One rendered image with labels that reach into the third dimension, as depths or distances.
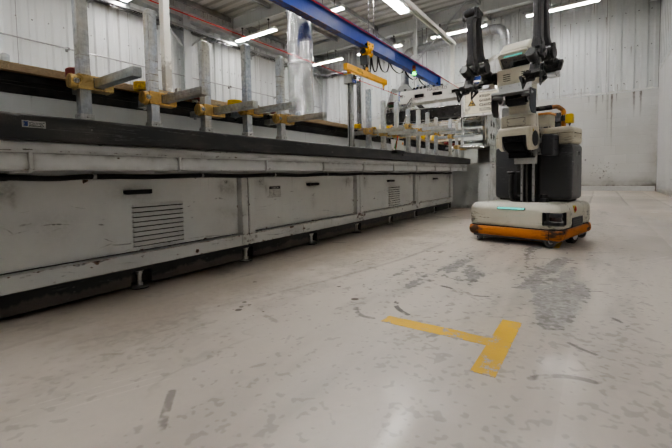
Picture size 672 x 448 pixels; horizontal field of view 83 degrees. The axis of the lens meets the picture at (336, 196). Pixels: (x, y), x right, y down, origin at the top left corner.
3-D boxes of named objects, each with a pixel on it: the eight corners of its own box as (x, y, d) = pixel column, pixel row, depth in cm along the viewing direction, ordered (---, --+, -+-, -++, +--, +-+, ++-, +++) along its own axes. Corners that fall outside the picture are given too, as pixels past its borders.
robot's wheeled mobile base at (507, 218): (506, 225, 329) (507, 197, 328) (592, 233, 282) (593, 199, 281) (467, 234, 284) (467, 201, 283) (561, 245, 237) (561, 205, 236)
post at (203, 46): (212, 147, 174) (209, 41, 172) (206, 147, 171) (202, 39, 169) (207, 148, 176) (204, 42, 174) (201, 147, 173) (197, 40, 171)
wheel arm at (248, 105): (258, 110, 162) (258, 100, 162) (252, 109, 159) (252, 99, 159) (196, 120, 186) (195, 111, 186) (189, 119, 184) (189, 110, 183)
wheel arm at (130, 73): (142, 80, 121) (142, 66, 120) (132, 78, 118) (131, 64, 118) (82, 98, 145) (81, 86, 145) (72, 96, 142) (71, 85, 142)
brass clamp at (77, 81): (115, 93, 137) (114, 79, 137) (72, 86, 126) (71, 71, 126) (106, 95, 141) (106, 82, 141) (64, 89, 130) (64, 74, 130)
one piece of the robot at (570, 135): (508, 211, 320) (508, 111, 316) (582, 215, 279) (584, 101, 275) (489, 214, 298) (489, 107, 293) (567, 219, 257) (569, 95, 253)
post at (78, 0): (93, 134, 133) (86, -7, 130) (82, 133, 130) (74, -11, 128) (89, 134, 135) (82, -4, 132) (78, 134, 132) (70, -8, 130)
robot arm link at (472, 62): (480, 7, 257) (465, 13, 265) (476, 5, 253) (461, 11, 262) (481, 72, 261) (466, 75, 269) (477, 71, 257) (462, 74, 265)
